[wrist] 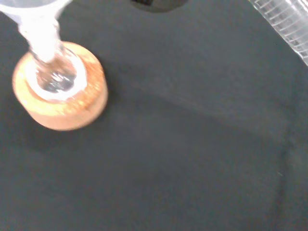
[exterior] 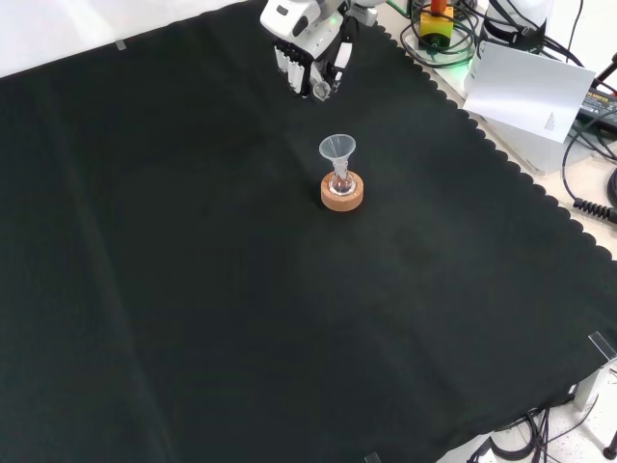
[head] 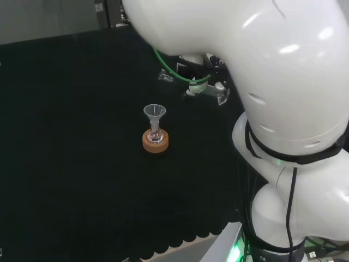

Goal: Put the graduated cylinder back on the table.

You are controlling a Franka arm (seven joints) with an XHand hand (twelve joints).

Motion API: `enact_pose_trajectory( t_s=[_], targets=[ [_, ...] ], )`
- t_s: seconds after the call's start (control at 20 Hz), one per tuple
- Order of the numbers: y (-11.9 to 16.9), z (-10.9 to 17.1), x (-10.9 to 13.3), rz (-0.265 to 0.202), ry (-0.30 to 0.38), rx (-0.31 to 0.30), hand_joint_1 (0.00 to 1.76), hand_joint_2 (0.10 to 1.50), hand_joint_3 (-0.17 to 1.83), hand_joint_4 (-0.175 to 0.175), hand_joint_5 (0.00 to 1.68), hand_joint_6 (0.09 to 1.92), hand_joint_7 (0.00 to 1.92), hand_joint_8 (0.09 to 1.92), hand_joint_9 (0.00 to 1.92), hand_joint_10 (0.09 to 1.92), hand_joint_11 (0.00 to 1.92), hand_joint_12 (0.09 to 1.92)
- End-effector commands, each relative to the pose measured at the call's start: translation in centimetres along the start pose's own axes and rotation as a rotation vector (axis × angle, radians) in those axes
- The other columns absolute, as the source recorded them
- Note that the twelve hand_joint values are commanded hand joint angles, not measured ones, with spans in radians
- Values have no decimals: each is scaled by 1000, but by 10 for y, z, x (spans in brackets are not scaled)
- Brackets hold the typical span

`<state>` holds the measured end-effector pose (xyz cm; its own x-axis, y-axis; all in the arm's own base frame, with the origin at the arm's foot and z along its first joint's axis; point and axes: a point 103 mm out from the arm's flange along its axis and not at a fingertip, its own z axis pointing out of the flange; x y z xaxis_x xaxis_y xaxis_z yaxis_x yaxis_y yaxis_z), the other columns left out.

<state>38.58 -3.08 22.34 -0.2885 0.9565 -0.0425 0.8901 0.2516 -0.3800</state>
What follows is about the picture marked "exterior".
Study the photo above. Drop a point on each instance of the black tripod leg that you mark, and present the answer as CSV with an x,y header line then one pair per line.
x,y
607,71

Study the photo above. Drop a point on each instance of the black power adapter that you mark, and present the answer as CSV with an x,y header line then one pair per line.
x,y
600,108

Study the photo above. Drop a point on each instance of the black tripod foot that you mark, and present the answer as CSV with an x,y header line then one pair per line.
x,y
611,446

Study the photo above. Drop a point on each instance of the pale board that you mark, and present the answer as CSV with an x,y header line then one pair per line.
x,y
525,91

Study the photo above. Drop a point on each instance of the clear plastic funnel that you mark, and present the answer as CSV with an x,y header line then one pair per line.
x,y
337,148

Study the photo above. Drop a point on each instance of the round-bottom glass flask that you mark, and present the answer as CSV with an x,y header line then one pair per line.
x,y
341,185

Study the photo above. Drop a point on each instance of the white box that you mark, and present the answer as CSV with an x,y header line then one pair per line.
x,y
530,147

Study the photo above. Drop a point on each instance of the black cloth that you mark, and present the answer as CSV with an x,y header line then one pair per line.
x,y
241,289

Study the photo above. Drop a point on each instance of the yellow stop button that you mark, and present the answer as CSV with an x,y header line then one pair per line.
x,y
436,26

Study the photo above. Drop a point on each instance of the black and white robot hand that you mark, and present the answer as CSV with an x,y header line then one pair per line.
x,y
299,24

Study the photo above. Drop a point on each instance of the clear graduated cylinder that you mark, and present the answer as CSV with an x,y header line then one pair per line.
x,y
321,90

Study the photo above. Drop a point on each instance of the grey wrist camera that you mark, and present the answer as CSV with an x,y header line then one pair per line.
x,y
364,13

